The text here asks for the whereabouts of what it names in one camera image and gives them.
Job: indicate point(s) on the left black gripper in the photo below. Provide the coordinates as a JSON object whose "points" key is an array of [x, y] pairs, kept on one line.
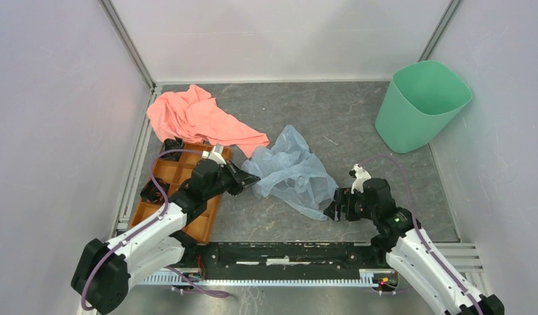
{"points": [[240, 179]]}

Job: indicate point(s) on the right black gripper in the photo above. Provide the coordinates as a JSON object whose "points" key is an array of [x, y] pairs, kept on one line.
{"points": [[343, 196]]}

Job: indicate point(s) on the blue plastic trash bag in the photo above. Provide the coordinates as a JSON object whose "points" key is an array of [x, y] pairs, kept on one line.
{"points": [[292, 173]]}

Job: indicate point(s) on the green trash bin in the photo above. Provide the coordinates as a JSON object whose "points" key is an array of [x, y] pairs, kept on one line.
{"points": [[420, 101]]}

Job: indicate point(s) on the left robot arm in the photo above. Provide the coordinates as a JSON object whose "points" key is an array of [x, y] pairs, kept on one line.
{"points": [[106, 271]]}

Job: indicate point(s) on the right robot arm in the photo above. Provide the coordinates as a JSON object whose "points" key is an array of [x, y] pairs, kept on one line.
{"points": [[403, 244]]}

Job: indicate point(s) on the orange compartment tray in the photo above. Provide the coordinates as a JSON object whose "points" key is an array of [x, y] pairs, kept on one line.
{"points": [[175, 173]]}

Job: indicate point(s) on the black bag roll top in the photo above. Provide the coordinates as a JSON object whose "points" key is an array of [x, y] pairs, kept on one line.
{"points": [[170, 149]]}

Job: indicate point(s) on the black bag roll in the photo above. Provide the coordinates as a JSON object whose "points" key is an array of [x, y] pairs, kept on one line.
{"points": [[170, 149], [152, 194]]}

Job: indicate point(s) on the pink cloth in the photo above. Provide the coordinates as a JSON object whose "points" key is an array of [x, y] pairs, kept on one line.
{"points": [[194, 117]]}

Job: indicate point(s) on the black bag roll left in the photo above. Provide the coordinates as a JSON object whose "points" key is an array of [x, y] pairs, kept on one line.
{"points": [[152, 194]]}

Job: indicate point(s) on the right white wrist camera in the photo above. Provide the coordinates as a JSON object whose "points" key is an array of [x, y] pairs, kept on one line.
{"points": [[360, 175]]}

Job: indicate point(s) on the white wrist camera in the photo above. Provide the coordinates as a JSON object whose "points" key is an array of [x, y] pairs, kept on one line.
{"points": [[360, 175], [215, 154]]}

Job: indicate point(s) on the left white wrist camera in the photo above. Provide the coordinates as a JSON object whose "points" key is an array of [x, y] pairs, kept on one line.
{"points": [[215, 154]]}

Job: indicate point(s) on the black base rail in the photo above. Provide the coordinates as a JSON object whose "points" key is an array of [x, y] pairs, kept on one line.
{"points": [[268, 261]]}

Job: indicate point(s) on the white toothed cable duct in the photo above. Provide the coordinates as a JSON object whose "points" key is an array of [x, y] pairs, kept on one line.
{"points": [[361, 279]]}

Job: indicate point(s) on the left aluminium corner post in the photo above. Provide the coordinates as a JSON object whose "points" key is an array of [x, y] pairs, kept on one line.
{"points": [[125, 37]]}

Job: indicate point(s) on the aluminium corner post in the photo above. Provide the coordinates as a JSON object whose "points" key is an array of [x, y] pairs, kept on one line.
{"points": [[440, 29], [125, 37]]}

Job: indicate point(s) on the right aluminium corner post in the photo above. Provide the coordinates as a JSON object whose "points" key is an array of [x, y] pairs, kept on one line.
{"points": [[440, 29]]}

